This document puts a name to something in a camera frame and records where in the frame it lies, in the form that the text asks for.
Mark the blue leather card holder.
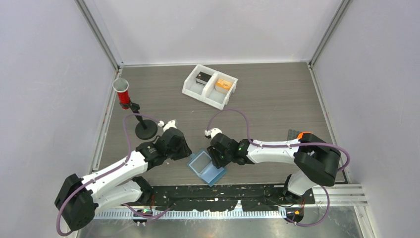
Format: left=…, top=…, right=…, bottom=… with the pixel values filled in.
left=187, top=150, right=227, bottom=187

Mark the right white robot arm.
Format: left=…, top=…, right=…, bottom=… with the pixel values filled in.
left=205, top=128, right=341, bottom=204

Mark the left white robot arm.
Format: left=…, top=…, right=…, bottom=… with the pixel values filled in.
left=54, top=127, right=192, bottom=232

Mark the orange card box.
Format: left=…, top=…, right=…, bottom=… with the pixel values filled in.
left=214, top=78, right=233, bottom=94

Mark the black card box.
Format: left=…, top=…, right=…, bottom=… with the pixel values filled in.
left=195, top=71, right=212, bottom=86

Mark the white divided plastic bin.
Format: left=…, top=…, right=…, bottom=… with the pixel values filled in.
left=182, top=64, right=238, bottom=110

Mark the orange toy brick arch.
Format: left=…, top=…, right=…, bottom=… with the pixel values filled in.
left=297, top=131, right=311, bottom=139

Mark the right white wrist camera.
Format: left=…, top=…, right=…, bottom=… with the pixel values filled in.
left=204, top=128, right=222, bottom=139

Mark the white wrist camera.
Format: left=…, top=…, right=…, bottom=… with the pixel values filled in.
left=204, top=128, right=222, bottom=139
left=157, top=119, right=177, bottom=132

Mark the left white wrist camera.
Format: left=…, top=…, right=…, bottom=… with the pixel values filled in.
left=157, top=119, right=177, bottom=132

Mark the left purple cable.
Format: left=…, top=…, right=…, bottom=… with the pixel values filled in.
left=55, top=113, right=165, bottom=237

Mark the purple cable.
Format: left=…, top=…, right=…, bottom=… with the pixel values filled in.
left=204, top=109, right=351, bottom=228
left=55, top=113, right=165, bottom=237

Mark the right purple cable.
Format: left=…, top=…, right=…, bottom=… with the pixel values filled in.
left=204, top=109, right=351, bottom=228

